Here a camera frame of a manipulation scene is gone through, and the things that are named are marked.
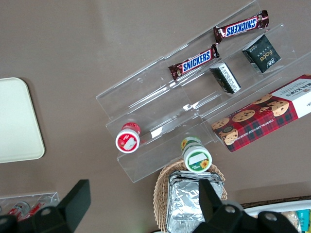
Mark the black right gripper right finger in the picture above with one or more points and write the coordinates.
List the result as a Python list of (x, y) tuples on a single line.
[(211, 206)]

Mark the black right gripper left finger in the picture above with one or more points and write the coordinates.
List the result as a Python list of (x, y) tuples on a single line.
[(73, 204)]

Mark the oval wicker basket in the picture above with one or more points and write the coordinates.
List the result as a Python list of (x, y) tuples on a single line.
[(160, 194)]

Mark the cream rectangular tray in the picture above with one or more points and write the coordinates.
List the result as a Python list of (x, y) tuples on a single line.
[(17, 121)]

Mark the stacked aluminium foil trays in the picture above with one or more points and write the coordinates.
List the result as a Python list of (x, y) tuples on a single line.
[(184, 204)]

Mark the red cola bottle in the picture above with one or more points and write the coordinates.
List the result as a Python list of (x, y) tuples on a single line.
[(36, 210), (18, 208)]

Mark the clear acrylic bottle rack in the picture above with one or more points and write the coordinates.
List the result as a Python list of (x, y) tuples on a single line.
[(29, 195)]

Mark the green yogurt cup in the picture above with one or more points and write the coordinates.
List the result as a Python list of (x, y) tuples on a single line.
[(196, 157)]

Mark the white rectangular snack bin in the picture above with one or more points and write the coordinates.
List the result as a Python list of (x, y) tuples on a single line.
[(267, 206)]

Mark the clear bag of rice snacks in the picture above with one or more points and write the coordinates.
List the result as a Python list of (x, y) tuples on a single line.
[(290, 221)]

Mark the red yogurt cup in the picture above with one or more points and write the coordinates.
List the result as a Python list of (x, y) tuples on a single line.
[(127, 140)]

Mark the teal snack pack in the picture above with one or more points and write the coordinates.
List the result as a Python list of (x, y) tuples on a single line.
[(303, 221)]

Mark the red Walkers cookie box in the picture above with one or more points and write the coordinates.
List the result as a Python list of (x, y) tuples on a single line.
[(262, 116)]

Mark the clear acrylic stepped shelf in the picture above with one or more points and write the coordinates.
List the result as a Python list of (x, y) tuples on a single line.
[(145, 102)]

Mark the black box white label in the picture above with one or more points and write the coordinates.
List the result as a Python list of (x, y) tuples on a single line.
[(224, 77)]

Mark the Snickers chocolate bar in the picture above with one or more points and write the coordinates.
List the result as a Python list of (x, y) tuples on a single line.
[(194, 61), (240, 27)]

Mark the black box gold print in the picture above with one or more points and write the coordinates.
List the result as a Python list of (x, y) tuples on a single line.
[(262, 54)]

